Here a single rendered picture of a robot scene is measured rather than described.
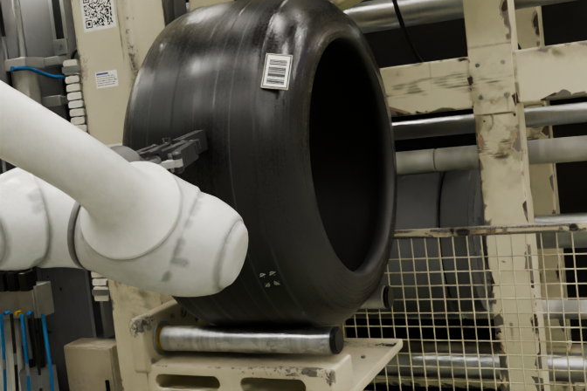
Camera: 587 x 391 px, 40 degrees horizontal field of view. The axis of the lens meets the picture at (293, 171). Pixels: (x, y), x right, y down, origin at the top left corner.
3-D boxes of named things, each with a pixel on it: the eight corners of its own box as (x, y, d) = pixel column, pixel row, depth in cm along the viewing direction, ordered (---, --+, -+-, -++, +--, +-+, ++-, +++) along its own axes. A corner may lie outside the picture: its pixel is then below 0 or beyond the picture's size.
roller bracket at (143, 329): (134, 374, 142) (127, 320, 141) (239, 313, 178) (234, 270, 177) (149, 374, 141) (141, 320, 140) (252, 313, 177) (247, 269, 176)
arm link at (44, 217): (41, 228, 97) (134, 251, 92) (-59, 275, 83) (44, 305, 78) (39, 141, 94) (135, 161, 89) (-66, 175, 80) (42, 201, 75)
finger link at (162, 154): (133, 154, 103) (141, 154, 102) (180, 135, 113) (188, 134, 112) (139, 183, 104) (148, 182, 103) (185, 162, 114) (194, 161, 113)
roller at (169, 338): (154, 325, 144) (168, 325, 148) (152, 350, 143) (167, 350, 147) (334, 325, 130) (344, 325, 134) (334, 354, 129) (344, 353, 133)
